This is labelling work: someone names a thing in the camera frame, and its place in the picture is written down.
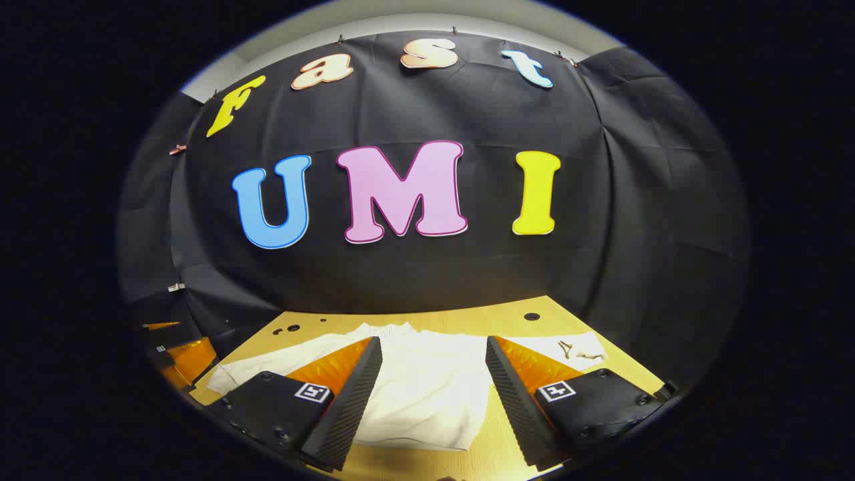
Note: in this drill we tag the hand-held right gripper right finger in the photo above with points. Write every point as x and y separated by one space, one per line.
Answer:
514 401

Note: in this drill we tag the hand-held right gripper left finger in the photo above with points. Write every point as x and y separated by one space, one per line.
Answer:
354 401

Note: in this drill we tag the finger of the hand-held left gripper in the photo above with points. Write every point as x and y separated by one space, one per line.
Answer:
190 361
163 334

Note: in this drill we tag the white garment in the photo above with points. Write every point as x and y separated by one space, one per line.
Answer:
427 387

